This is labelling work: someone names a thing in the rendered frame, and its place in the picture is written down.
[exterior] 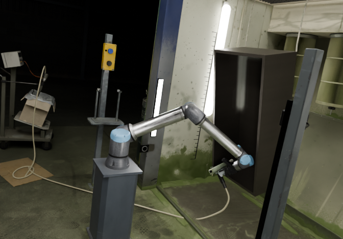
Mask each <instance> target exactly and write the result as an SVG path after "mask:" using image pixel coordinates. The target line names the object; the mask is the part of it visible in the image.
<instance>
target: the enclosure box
mask: <svg viewBox="0 0 343 239"><path fill-rule="evenodd" d="M296 58H297V52H293V51H283V50H271V49H260V48H253V47H234V48H227V49H216V50H214V83H213V124H214V125H215V126H216V127H218V128H219V129H220V130H221V131H222V132H223V133H224V134H225V135H226V136H228V137H229V138H230V139H231V140H232V141H233V142H234V143H235V144H236V145H240V146H241V147H242V148H243V150H244V151H245V152H246V153H247V154H248V155H251V156H252V157H253V159H254V164H253V165H252V166H250V167H248V168H245V169H243V170H240V171H239V172H238V173H235V174H233V175H231V176H228V177H227V176H226V174H225V175H224V176H225V177H227V178H228V179H230V180H231V181H233V182H234V183H236V184H237V185H239V186H240V187H241V188H243V189H244V190H246V191H247V192H249V193H250V194H251V195H253V196H254V197H256V196H258V195H260V194H262V193H265V192H266V189H267V185H268V181H269V177H270V173H271V169H272V164H273V160H274V155H275V151H276V147H277V142H278V138H279V134H280V129H281V126H280V125H279V122H280V118H281V114H282V110H285V107H286V103H287V100H292V92H293V83H294V77H295V67H296ZM223 158H226V159H227V160H230V159H233V162H232V163H234V162H235V161H237V159H236V158H235V157H234V156H233V155H232V154H231V153H230V152H228V151H227V150H226V149H225V148H224V147H223V146H222V145H220V144H219V143H218V142H217V141H216V140H215V139H214V138H213V144H212V166H213V167H215V166H217V165H219V164H221V163H223V161H222V159H223Z"/></svg>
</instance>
